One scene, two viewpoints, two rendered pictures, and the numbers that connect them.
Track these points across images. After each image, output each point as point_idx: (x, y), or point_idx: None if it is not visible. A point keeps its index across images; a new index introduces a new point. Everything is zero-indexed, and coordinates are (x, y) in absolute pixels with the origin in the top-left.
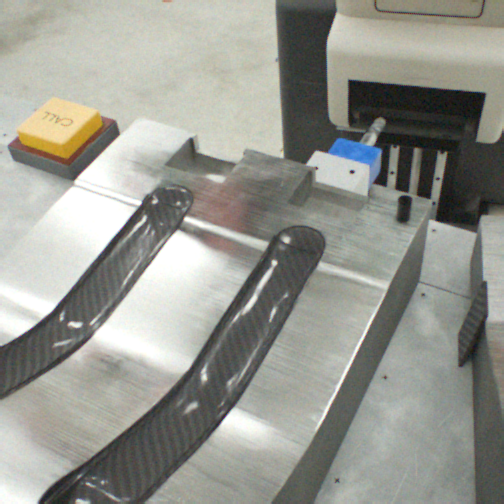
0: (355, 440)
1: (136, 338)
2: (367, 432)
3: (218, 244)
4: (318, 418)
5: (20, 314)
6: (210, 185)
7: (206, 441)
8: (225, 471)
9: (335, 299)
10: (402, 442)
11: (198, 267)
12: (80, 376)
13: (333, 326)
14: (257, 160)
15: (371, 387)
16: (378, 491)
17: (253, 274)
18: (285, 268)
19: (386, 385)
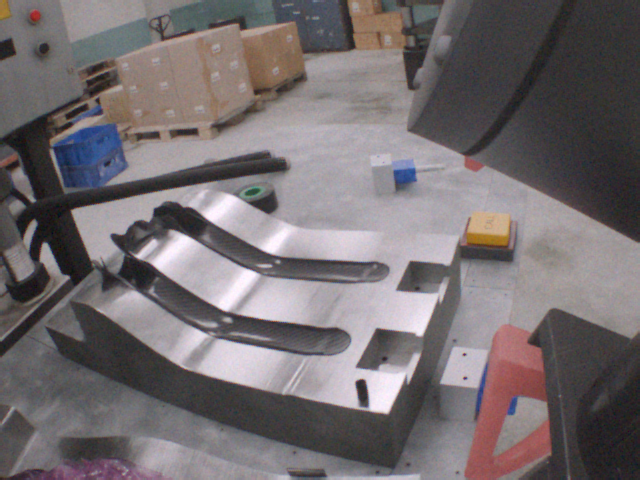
0: (247, 438)
1: (259, 291)
2: (252, 443)
3: (333, 305)
4: (195, 369)
5: (279, 247)
6: (391, 286)
7: (181, 321)
8: (160, 326)
9: (279, 368)
10: (244, 461)
11: (311, 301)
12: (229, 273)
13: (256, 370)
14: (424, 302)
15: (286, 445)
16: (214, 448)
17: (303, 326)
18: (315, 343)
19: (288, 453)
